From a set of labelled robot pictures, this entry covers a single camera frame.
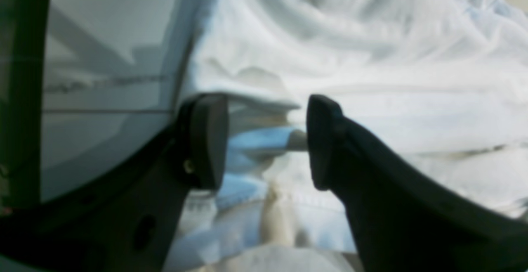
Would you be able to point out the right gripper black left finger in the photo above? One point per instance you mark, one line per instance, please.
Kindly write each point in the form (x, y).
(125, 220)

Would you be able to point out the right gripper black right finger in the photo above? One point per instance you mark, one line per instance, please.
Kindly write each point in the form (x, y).
(401, 220)

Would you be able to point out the white t-shirt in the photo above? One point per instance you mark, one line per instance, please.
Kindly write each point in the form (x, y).
(442, 82)

